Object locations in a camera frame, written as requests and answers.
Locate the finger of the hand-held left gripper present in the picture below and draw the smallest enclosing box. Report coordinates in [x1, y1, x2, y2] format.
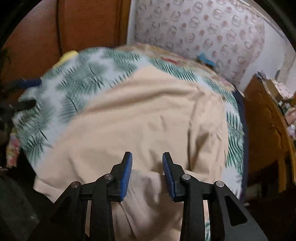
[9, 77, 43, 90]
[16, 99, 38, 110]

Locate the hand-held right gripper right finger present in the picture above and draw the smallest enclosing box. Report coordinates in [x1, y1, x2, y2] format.
[162, 152, 269, 241]

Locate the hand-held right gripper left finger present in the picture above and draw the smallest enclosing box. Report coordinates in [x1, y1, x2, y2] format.
[29, 152, 133, 241]

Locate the beige printed t-shirt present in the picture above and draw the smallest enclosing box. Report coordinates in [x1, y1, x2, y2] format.
[33, 67, 230, 241]

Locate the palm leaf print blanket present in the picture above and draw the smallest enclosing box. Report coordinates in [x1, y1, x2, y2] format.
[13, 47, 246, 241]

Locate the yellow object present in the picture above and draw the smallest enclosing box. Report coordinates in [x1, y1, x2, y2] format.
[53, 50, 79, 68]

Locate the wooden slatted wardrobe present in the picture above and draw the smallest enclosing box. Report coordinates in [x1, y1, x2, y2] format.
[0, 0, 133, 99]

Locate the navy bed sheet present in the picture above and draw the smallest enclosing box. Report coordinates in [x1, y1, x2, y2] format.
[231, 90, 250, 201]

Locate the wooden cabinet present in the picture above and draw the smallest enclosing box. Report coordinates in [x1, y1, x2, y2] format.
[242, 76, 296, 194]

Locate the small blue object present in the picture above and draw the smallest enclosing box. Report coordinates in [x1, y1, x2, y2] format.
[197, 53, 216, 68]

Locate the floral padded headboard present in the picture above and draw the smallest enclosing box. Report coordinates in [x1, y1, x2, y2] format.
[126, 0, 265, 91]

